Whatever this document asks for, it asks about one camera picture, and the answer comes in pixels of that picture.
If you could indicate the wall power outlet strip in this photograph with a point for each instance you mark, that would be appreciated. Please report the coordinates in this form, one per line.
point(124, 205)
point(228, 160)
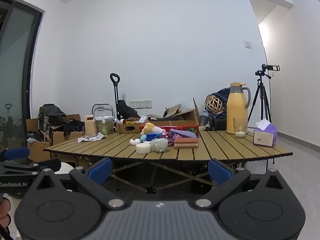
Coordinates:
point(140, 104)

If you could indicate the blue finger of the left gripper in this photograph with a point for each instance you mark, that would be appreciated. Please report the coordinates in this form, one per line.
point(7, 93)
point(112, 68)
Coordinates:
point(17, 153)

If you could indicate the black bag on trolley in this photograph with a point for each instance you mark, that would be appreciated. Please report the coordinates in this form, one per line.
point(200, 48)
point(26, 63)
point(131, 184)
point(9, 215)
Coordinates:
point(124, 111)

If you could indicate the yellow thermos jug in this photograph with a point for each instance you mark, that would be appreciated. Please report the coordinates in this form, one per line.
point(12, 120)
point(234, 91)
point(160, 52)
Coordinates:
point(237, 104)

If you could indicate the red cardboard fruit box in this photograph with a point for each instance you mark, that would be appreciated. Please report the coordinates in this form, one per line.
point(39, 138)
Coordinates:
point(184, 125)

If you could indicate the clear plastic bag bundle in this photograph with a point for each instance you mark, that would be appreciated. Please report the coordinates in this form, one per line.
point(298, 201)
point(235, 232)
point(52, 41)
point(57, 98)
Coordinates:
point(159, 145)

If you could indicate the brown cardboard tray box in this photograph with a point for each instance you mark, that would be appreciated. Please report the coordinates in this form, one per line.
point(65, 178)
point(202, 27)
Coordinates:
point(130, 125)

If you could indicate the clear glass cup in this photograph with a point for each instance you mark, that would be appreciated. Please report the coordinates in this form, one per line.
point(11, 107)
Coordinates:
point(240, 127)

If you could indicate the purple tissue pack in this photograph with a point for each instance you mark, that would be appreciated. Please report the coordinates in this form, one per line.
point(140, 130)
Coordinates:
point(265, 134)

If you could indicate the wooden box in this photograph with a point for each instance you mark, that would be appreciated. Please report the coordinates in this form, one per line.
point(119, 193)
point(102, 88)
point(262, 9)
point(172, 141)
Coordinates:
point(90, 125)

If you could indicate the white round sponge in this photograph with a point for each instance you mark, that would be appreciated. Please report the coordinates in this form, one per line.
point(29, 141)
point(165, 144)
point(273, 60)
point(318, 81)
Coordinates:
point(143, 148)

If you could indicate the white paper sheets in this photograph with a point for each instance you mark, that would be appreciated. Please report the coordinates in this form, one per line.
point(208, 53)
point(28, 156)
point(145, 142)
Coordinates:
point(91, 138)

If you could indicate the metal folding stool frame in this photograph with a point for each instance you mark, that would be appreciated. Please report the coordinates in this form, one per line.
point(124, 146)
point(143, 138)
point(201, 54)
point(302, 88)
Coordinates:
point(100, 110)

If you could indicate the orange white plush toy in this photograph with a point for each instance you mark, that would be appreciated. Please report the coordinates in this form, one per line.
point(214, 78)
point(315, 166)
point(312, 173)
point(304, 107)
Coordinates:
point(151, 128)

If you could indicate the white crumpled tissue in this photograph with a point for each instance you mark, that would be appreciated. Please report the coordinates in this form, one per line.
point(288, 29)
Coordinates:
point(135, 141)

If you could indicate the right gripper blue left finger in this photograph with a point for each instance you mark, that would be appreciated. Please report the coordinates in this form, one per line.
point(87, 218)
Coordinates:
point(100, 171)

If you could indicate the blue water bottle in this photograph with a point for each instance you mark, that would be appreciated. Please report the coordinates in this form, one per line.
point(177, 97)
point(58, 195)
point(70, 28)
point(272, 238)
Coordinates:
point(204, 122)

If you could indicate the brown sponge block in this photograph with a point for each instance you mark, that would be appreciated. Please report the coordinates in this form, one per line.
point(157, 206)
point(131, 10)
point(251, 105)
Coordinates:
point(181, 143)

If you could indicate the dark backpack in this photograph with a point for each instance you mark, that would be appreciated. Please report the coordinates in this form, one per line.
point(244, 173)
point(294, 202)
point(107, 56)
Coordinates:
point(50, 116)

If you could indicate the person's left hand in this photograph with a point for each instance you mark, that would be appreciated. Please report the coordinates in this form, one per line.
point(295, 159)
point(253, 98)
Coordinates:
point(5, 218)

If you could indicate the blue fabric bag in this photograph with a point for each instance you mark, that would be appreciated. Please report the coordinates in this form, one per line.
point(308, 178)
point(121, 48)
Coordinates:
point(223, 95)

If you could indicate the purple knit cloth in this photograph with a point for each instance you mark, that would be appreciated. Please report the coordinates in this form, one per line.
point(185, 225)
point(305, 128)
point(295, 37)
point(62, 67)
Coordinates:
point(184, 133)

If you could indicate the green spray bottle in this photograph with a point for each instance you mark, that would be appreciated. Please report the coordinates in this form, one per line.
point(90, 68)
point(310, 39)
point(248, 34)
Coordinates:
point(103, 128)

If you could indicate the floor cardboard boxes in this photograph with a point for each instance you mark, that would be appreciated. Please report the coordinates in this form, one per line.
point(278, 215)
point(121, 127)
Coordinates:
point(73, 129)

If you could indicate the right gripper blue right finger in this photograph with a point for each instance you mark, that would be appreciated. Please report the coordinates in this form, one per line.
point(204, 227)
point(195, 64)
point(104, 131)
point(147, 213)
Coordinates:
point(219, 172)

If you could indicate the large open cardboard box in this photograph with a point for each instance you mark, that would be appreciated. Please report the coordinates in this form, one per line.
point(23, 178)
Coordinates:
point(180, 112)

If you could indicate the white lidded food jar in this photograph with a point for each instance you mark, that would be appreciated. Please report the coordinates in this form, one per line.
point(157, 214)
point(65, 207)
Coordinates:
point(110, 124)

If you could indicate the woven rattan ball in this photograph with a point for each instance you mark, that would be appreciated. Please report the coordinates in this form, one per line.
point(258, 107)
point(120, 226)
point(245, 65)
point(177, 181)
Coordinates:
point(214, 104)

